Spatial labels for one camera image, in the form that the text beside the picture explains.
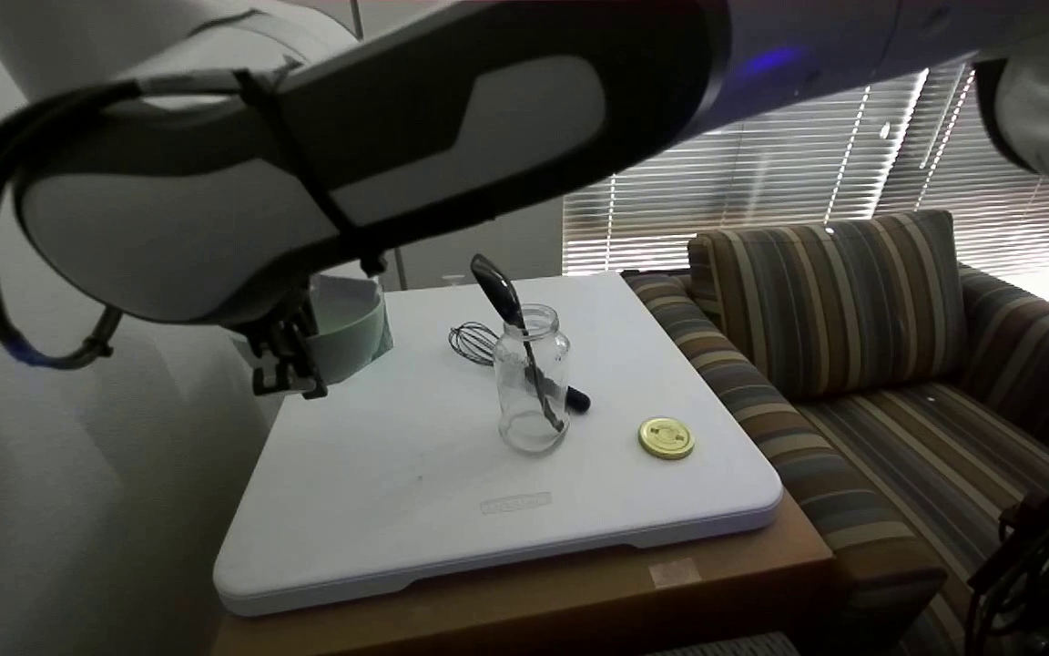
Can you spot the wooden side table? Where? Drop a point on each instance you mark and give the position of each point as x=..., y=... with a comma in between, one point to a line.
x=584, y=604

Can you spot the white window blinds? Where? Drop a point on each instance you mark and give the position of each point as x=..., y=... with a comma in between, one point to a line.
x=852, y=154

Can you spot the black handled wire whisk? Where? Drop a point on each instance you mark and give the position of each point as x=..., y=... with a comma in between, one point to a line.
x=483, y=344

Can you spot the white table top board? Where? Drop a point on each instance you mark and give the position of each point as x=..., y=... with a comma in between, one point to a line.
x=403, y=477

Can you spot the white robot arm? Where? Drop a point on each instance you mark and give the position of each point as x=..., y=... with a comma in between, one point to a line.
x=197, y=161

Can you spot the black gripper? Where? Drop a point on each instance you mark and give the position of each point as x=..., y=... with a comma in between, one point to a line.
x=283, y=354

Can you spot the light green bowl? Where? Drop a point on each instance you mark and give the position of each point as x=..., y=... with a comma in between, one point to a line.
x=350, y=325

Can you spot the black metal stand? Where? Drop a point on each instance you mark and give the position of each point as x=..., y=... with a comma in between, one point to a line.
x=1009, y=590

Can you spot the striped armchair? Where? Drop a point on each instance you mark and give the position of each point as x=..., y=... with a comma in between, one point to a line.
x=900, y=484

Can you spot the clear glass jar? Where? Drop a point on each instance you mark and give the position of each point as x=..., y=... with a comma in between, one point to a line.
x=529, y=421

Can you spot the striped back cushion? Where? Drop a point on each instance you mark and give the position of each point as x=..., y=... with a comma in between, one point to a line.
x=835, y=307

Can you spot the gold jar lid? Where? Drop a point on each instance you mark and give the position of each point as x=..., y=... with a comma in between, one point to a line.
x=665, y=440

